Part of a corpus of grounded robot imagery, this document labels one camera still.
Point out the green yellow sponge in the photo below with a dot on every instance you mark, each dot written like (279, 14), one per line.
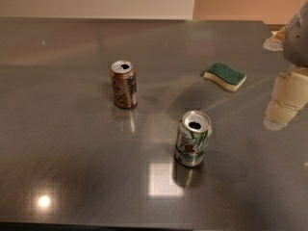
(225, 76)

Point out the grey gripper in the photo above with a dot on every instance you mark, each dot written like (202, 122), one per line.
(298, 43)

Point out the orange soda can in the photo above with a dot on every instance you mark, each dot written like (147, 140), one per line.
(124, 82)

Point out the green white 7up can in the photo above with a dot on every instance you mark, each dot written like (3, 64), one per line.
(194, 131)

